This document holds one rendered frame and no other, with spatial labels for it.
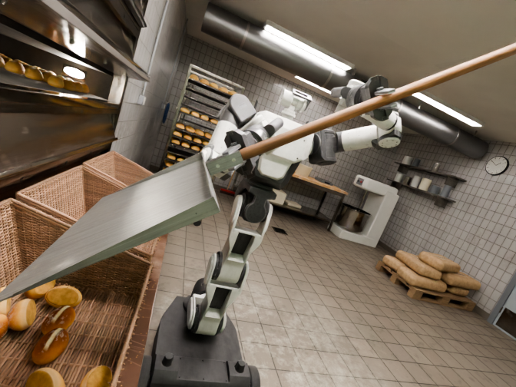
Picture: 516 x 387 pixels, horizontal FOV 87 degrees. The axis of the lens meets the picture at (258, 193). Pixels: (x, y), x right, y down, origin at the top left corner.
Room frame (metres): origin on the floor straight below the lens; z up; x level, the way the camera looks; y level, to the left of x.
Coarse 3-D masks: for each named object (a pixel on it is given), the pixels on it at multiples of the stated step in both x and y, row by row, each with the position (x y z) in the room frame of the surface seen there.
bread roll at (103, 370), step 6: (102, 366) 0.56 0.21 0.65; (90, 372) 0.53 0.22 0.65; (96, 372) 0.54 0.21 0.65; (102, 372) 0.55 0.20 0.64; (108, 372) 0.56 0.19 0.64; (84, 378) 0.52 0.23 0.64; (90, 378) 0.52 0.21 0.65; (96, 378) 0.53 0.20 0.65; (102, 378) 0.54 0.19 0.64; (108, 378) 0.54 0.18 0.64; (84, 384) 0.50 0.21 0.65; (90, 384) 0.51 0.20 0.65; (96, 384) 0.52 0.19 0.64; (102, 384) 0.52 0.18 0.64; (108, 384) 0.53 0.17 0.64
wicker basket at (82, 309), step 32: (32, 224) 0.80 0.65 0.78; (64, 224) 0.83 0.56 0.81; (0, 256) 0.72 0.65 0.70; (128, 256) 0.89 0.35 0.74; (96, 288) 0.87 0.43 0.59; (128, 288) 0.90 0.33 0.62; (96, 320) 0.74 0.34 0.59; (128, 320) 0.79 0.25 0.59; (0, 352) 0.55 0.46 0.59; (64, 352) 0.61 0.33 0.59; (96, 352) 0.64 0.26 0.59; (128, 352) 0.55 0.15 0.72; (0, 384) 0.36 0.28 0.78; (64, 384) 0.54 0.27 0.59
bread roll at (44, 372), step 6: (36, 372) 0.50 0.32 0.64; (42, 372) 0.50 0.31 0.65; (48, 372) 0.50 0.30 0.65; (54, 372) 0.50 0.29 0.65; (30, 378) 0.49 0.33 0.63; (36, 378) 0.49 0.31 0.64; (42, 378) 0.49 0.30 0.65; (48, 378) 0.49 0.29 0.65; (54, 378) 0.49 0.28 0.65; (60, 378) 0.50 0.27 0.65; (30, 384) 0.48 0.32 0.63; (36, 384) 0.48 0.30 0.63; (42, 384) 0.48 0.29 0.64; (48, 384) 0.48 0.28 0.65; (54, 384) 0.48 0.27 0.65; (60, 384) 0.49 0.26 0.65
